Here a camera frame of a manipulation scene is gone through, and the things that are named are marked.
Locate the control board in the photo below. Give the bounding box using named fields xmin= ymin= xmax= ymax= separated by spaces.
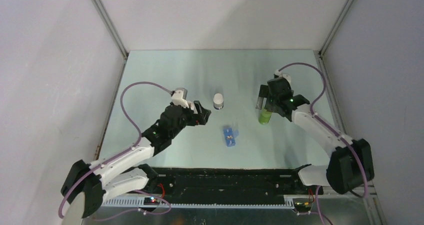
xmin=293 ymin=201 xmax=313 ymax=208
xmin=143 ymin=196 xmax=162 ymax=206

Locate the white pill bottle blue label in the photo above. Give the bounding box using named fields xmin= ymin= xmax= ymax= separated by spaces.
xmin=213 ymin=93 xmax=224 ymax=110

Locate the right aluminium frame post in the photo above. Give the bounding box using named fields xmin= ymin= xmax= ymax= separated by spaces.
xmin=318 ymin=0 xmax=356 ymax=59

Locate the left aluminium frame post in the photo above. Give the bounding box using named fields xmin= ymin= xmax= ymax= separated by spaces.
xmin=91 ymin=0 xmax=129 ymax=60

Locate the right control board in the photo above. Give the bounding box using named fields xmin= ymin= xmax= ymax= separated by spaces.
xmin=293 ymin=201 xmax=313 ymax=208

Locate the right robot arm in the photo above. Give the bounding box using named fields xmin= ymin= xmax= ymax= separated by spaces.
xmin=256 ymin=76 xmax=375 ymax=195

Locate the aluminium frame post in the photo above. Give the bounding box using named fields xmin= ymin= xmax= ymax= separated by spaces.
xmin=318 ymin=0 xmax=356 ymax=59
xmin=91 ymin=0 xmax=129 ymax=60

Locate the purple cable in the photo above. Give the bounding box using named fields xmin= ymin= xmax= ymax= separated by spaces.
xmin=278 ymin=62 xmax=370 ymax=225
xmin=58 ymin=81 xmax=175 ymax=219

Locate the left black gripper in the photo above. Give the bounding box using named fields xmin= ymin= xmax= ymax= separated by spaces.
xmin=169 ymin=100 xmax=211 ymax=139

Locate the blue pill organizer box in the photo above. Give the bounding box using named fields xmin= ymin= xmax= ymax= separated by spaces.
xmin=222 ymin=126 xmax=239 ymax=147

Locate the left control board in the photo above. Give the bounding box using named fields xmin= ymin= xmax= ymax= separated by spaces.
xmin=143 ymin=196 xmax=162 ymax=206

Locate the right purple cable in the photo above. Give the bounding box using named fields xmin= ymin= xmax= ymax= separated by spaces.
xmin=278 ymin=62 xmax=370 ymax=225

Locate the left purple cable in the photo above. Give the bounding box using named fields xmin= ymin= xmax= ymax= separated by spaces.
xmin=58 ymin=81 xmax=175 ymax=219

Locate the green pill bottle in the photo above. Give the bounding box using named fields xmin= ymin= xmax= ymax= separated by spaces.
xmin=258 ymin=109 xmax=273 ymax=125

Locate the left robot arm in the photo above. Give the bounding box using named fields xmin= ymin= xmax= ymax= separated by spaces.
xmin=60 ymin=100 xmax=211 ymax=219

